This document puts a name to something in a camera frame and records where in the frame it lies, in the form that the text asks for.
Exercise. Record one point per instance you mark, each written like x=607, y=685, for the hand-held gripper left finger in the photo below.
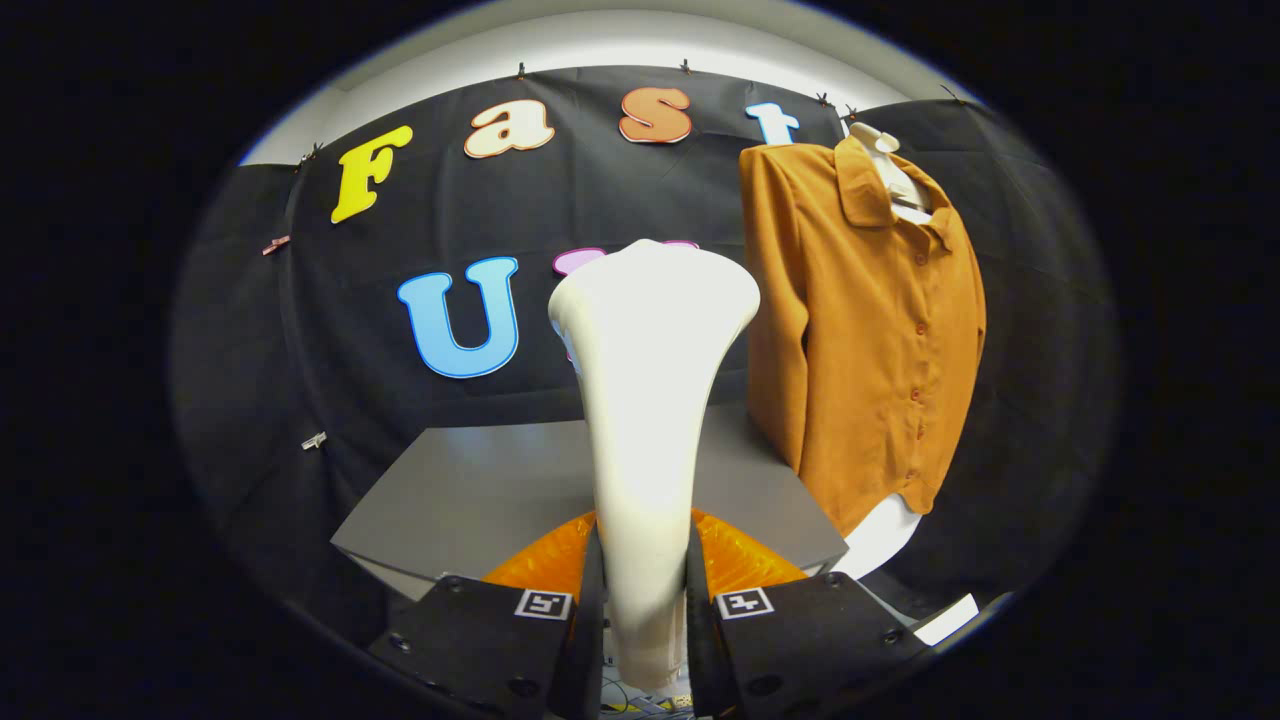
x=592, y=640

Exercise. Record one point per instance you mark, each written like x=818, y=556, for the small white clip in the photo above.
x=314, y=440

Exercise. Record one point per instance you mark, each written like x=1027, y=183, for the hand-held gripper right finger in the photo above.
x=700, y=640

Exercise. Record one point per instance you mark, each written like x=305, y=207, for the orange button-up shirt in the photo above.
x=860, y=350

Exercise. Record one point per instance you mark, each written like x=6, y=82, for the black backdrop cloth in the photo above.
x=300, y=350

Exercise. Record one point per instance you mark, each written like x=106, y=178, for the white paper sheet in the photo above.
x=945, y=620

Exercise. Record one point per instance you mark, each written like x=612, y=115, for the grey cabinet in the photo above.
x=470, y=490

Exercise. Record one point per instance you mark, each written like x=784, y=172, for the white garment steamer head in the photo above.
x=650, y=400

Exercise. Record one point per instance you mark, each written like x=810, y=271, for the small red clip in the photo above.
x=275, y=245

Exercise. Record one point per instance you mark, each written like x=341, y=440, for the white clothes hanger stand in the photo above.
x=880, y=540

